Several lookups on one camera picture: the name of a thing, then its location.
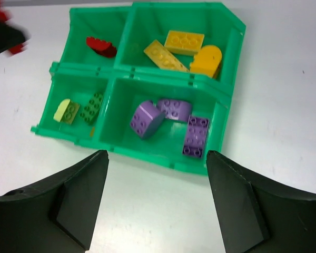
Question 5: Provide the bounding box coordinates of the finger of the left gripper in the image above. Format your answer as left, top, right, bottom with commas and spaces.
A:
0, 21, 26, 55

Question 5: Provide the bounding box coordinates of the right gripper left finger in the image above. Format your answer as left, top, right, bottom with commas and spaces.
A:
0, 150, 109, 252

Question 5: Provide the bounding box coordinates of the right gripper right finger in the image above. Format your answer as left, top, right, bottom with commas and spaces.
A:
206, 151, 316, 252

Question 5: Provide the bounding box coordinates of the red square lego brick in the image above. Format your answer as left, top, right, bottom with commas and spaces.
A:
0, 7, 28, 55

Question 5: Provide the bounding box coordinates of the light green lego brick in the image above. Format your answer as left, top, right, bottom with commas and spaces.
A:
53, 99, 72, 122

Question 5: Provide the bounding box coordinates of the purple half-round lego brick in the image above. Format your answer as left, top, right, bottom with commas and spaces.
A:
182, 115, 210, 159

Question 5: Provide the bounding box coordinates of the lime square lego brick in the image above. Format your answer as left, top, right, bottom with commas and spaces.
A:
61, 102, 80, 124

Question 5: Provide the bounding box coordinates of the red arch lego brick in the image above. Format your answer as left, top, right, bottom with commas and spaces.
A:
86, 37, 117, 58

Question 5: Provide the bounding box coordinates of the green lego plate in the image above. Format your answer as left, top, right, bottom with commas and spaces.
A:
79, 92, 103, 125

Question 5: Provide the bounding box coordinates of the purple flower lego brick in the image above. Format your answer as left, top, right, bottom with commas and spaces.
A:
130, 100, 165, 139

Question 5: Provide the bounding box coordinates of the purple curved lego brick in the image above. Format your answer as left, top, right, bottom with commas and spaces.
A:
156, 99, 192, 122

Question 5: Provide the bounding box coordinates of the yellow lego plate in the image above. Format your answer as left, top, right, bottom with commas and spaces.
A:
144, 40, 189, 72

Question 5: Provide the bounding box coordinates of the orange lego brick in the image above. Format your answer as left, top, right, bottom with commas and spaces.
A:
190, 45, 222, 78

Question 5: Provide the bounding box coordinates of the pale yellow lego brick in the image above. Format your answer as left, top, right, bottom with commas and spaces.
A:
164, 30, 205, 56

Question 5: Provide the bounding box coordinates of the green four-compartment bin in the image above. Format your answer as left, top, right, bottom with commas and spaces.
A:
31, 2, 246, 175

